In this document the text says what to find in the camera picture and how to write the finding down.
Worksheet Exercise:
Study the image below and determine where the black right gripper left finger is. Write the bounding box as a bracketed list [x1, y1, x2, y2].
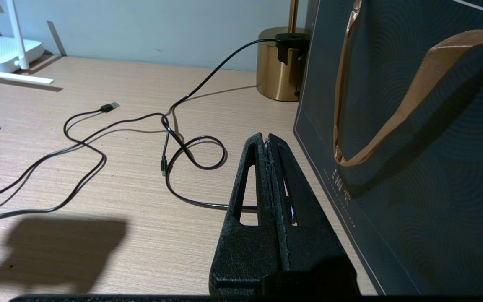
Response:
[209, 133, 286, 296]

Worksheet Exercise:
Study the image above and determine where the brass desk lamp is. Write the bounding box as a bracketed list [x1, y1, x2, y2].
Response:
[256, 0, 311, 102]

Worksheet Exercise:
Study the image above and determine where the black box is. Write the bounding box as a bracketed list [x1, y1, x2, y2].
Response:
[293, 0, 483, 296]

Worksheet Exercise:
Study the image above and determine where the white router with antennas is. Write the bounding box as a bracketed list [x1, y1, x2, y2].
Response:
[0, 0, 54, 85]

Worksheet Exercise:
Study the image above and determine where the black USB cable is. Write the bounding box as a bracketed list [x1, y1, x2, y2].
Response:
[0, 102, 167, 223]

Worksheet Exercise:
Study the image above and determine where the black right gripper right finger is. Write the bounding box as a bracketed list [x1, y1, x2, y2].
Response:
[267, 134, 361, 296]

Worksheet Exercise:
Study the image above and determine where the black lamp power cord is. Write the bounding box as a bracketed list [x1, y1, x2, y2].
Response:
[160, 39, 278, 211]

